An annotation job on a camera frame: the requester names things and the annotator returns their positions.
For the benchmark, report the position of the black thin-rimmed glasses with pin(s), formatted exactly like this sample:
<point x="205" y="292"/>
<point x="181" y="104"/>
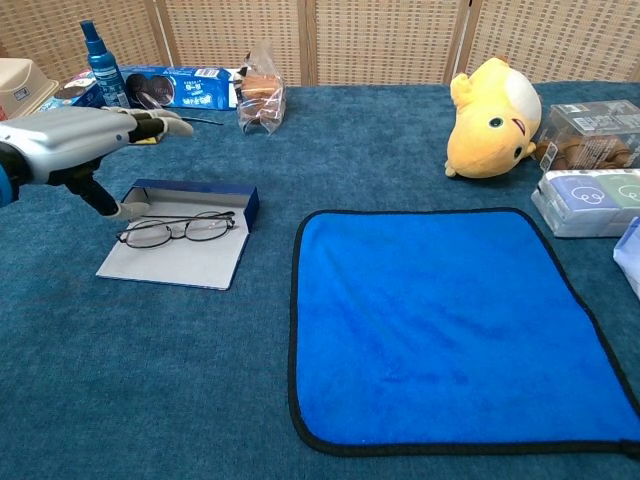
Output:
<point x="145" y="236"/>

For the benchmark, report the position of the long blue cookie box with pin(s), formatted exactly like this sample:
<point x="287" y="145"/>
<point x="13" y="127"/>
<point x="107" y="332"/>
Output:
<point x="200" y="90"/>

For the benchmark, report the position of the clear bag of bread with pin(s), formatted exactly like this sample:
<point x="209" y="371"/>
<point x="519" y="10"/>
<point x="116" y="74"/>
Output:
<point x="260" y="100"/>

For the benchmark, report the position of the beige plastic lunch box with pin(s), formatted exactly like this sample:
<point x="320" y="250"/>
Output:
<point x="22" y="87"/>

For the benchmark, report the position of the blue spray bottle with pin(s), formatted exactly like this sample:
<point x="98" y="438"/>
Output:
<point x="106" y="75"/>

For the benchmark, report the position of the yellow plush toy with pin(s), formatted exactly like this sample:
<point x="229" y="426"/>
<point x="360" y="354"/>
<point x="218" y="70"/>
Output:
<point x="487" y="135"/>

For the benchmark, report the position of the blue glasses case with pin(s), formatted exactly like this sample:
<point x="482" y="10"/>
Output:
<point x="180" y="265"/>

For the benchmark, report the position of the wicker folding screen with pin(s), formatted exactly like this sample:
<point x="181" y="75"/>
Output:
<point x="380" y="40"/>

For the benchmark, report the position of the white wet wipes pack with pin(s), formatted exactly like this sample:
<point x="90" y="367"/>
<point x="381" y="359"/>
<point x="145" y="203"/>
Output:
<point x="631" y="260"/>

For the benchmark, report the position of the blue microfibre cloth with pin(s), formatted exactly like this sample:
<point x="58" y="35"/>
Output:
<point x="440" y="325"/>

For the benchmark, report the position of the multicolour tissue pack row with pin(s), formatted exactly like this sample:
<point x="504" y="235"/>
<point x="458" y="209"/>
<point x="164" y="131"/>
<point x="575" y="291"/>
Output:
<point x="585" y="200"/>

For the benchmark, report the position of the clear box of brown snacks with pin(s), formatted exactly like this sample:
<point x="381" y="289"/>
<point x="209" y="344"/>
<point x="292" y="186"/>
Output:
<point x="590" y="135"/>

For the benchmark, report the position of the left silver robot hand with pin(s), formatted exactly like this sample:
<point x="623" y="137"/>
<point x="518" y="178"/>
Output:
<point x="65" y="137"/>

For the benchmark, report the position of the teal tablecloth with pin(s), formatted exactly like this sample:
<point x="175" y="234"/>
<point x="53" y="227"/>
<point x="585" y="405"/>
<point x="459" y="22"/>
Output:
<point x="200" y="375"/>

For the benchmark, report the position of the short blue cookie box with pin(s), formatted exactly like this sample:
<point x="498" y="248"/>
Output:
<point x="75" y="95"/>

